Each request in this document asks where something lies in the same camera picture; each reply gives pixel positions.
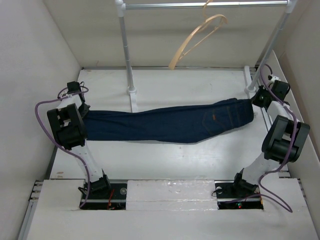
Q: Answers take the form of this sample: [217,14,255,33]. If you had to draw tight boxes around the dark blue denim trousers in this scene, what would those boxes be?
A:
[83,98,254,144]

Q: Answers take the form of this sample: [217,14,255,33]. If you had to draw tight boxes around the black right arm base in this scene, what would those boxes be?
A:
[211,180,264,210]

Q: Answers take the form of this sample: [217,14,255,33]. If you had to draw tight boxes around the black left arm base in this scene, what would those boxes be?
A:
[78,181,128,211]

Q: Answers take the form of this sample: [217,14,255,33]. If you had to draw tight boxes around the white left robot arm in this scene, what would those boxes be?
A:
[47,81,112,199]

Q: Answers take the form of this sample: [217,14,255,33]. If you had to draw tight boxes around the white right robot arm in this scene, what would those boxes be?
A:
[231,77,310,197]

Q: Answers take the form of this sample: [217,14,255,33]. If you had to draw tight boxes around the beige plastic clothes hanger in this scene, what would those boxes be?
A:
[168,0,229,70]

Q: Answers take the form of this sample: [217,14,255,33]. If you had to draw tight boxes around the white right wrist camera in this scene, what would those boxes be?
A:
[267,74,281,84]

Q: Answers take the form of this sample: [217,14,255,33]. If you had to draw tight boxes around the metal clothes rack frame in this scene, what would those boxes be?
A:
[114,0,297,113]

